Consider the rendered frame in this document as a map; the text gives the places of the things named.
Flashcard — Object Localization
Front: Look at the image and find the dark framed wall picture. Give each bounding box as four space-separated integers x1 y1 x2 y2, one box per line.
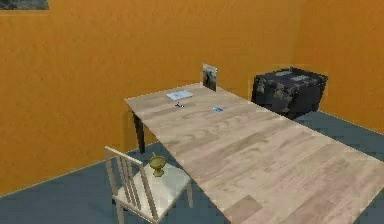
0 0 50 11

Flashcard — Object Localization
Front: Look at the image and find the white slatted chair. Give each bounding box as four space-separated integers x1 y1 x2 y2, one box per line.
104 145 194 224

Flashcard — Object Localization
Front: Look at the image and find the black box-shaped cabinet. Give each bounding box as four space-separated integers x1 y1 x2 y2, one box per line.
250 66 329 120

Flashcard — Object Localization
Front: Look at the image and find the light wooden table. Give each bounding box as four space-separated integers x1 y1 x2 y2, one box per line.
123 82 384 224

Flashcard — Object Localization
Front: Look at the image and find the standing photo frame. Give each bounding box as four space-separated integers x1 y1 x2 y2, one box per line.
202 63 218 93

